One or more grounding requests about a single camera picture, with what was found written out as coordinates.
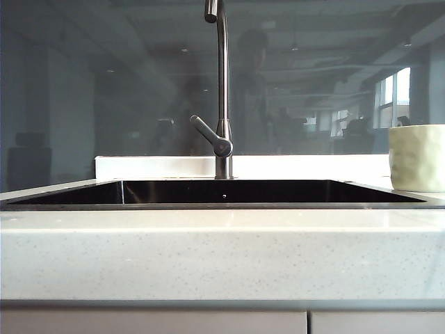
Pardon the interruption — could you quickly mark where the steel faucet lever handle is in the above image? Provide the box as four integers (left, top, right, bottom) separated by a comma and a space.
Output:
189, 114, 234, 157

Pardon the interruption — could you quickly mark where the pale green ceramic mug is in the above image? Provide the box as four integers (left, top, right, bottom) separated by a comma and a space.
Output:
388, 125, 445, 193

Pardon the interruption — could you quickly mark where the rectangular undermount sink basin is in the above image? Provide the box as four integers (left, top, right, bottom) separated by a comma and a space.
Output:
1, 178, 430, 210

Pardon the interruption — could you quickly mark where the steel gooseneck faucet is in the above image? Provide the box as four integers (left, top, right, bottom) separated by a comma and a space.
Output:
204, 0, 235, 180

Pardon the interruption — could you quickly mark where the white backsplash ledge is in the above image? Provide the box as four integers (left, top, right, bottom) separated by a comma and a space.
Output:
94, 154, 391, 180

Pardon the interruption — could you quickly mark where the wide grey cabinet door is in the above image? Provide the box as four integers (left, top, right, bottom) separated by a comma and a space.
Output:
0, 310, 309, 334

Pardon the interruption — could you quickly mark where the narrow grey cabinet door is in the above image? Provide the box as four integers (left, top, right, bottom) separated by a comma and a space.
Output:
310, 310, 445, 334

